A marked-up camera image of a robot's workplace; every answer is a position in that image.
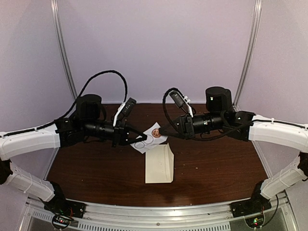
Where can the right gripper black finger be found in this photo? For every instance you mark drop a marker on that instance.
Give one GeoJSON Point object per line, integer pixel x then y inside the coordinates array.
{"type": "Point", "coordinates": [170, 134]}
{"type": "Point", "coordinates": [172, 128]}

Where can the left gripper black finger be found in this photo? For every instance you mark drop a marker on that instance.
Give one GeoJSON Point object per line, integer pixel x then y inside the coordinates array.
{"type": "Point", "coordinates": [140, 135]}
{"type": "Point", "coordinates": [128, 141]}

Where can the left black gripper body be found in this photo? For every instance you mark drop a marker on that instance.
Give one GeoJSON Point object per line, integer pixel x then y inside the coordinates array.
{"type": "Point", "coordinates": [118, 135]}

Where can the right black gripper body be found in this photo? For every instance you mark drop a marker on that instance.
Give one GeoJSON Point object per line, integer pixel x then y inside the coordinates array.
{"type": "Point", "coordinates": [187, 120]}

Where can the round brown wax seal sticker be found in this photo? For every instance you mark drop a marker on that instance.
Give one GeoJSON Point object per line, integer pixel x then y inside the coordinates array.
{"type": "Point", "coordinates": [155, 133]}

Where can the sticker sheet with wax seal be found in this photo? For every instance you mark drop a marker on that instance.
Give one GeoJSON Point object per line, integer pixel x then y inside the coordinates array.
{"type": "Point", "coordinates": [151, 142]}

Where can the cream paper envelope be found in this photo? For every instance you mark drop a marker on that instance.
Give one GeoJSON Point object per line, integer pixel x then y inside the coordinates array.
{"type": "Point", "coordinates": [159, 165]}

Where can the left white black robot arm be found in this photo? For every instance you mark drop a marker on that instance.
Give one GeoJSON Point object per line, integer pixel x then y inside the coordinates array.
{"type": "Point", "coordinates": [63, 132]}

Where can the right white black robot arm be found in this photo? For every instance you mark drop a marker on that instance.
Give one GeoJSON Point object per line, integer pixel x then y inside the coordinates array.
{"type": "Point", "coordinates": [221, 119]}

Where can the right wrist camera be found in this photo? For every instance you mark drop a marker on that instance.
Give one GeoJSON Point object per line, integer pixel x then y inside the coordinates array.
{"type": "Point", "coordinates": [181, 101]}

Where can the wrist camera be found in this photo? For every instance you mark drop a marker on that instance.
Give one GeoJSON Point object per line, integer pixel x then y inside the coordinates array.
{"type": "Point", "coordinates": [181, 101]}
{"type": "Point", "coordinates": [124, 109]}

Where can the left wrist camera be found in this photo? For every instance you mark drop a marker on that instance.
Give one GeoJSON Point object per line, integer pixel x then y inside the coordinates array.
{"type": "Point", "coordinates": [124, 109]}

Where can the front aluminium rail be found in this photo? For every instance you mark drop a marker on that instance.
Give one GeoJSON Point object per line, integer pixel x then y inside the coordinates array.
{"type": "Point", "coordinates": [210, 217]}

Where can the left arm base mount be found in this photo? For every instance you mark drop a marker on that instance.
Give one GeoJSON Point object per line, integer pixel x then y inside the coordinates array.
{"type": "Point", "coordinates": [64, 212]}

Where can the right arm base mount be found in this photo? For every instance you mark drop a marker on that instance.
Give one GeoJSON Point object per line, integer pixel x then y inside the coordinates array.
{"type": "Point", "coordinates": [252, 209]}

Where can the left aluminium frame post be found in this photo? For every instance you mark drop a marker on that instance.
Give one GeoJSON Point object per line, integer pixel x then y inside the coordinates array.
{"type": "Point", "coordinates": [62, 49]}

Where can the aluminium frame post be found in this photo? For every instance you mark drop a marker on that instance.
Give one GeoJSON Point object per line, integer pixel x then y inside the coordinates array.
{"type": "Point", "coordinates": [257, 12]}
{"type": "Point", "coordinates": [62, 49]}

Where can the right aluminium frame post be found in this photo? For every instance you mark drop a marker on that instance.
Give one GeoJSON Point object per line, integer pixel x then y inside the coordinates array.
{"type": "Point", "coordinates": [257, 12]}

